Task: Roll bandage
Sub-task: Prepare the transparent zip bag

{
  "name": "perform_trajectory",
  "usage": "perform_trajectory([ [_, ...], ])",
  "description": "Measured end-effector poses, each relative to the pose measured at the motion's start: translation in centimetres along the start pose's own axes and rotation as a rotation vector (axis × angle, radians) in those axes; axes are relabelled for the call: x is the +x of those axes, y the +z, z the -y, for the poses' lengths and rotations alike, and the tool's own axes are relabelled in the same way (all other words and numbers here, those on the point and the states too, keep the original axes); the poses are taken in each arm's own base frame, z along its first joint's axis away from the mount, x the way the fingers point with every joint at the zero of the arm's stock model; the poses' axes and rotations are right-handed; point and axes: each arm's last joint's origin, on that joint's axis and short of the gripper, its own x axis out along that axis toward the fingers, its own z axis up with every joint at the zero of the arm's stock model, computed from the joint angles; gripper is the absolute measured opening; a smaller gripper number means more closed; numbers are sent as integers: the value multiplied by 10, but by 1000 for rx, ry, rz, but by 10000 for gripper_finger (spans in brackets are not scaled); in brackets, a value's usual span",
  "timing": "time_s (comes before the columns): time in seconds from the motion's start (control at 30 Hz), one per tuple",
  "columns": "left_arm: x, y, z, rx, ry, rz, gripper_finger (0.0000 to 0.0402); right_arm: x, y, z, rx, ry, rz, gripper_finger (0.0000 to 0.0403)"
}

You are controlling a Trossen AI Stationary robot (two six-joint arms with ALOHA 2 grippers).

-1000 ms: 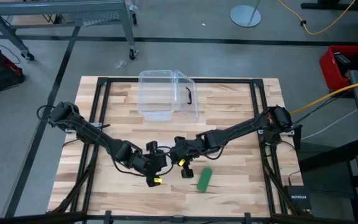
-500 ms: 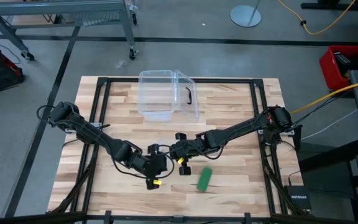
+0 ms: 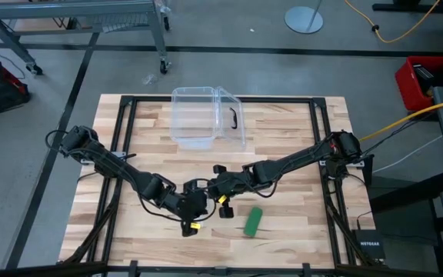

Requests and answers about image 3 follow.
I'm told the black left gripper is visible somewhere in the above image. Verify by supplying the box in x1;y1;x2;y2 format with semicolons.
177;179;210;238

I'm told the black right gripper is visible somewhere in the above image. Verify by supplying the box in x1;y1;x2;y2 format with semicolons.
205;164;248;219

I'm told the clear plastic storage container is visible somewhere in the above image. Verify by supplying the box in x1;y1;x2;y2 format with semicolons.
169;85;222;151

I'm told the round grey base stand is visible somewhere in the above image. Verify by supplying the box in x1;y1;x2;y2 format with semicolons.
284;0;325;35

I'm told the red plastic bin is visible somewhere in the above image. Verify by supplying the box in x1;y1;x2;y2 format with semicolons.
394;55;443;114

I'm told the black box with label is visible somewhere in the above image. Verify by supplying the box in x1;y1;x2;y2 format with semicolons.
412;64;435;93

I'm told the grey metal cart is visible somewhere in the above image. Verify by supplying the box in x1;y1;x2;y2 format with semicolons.
0;0;173;76

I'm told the black stand base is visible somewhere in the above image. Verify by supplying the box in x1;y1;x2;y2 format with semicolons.
371;0;443;51

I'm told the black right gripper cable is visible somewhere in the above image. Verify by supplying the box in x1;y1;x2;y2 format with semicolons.
185;177;217;193

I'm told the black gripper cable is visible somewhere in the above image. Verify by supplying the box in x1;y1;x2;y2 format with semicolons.
185;177;217;193
138;194;217;224

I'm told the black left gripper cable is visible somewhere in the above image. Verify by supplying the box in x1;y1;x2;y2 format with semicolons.
138;194;217;224

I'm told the black Netgear network switch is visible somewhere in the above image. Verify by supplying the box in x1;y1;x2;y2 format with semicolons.
353;229;386;260

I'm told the white floor cable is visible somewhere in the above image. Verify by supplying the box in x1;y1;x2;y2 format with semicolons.
372;134;443;174

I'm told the thin yellow floor cable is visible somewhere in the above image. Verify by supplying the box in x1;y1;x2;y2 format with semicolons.
343;0;442;44

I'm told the thick yellow hanging cable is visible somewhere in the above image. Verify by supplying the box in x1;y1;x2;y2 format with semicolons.
358;95;443;142

